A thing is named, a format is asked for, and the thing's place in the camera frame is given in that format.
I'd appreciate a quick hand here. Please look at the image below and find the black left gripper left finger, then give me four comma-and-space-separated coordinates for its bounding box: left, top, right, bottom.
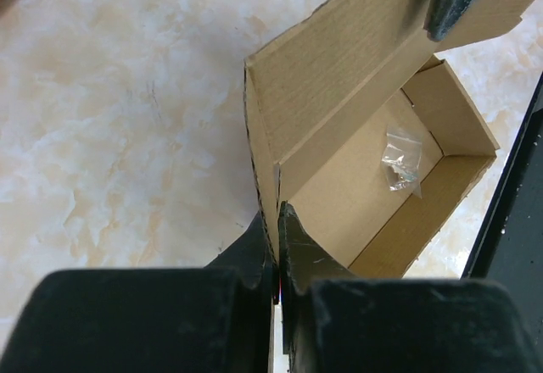
1, 214, 277, 372

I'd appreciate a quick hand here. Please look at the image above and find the brown cardboard box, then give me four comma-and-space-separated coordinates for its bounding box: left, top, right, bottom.
244, 0, 534, 278

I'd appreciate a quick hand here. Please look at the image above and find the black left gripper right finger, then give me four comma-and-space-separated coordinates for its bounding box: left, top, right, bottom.
278, 203, 542, 372

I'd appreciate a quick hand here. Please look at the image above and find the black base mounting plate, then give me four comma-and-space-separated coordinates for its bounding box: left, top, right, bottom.
460, 71, 543, 306

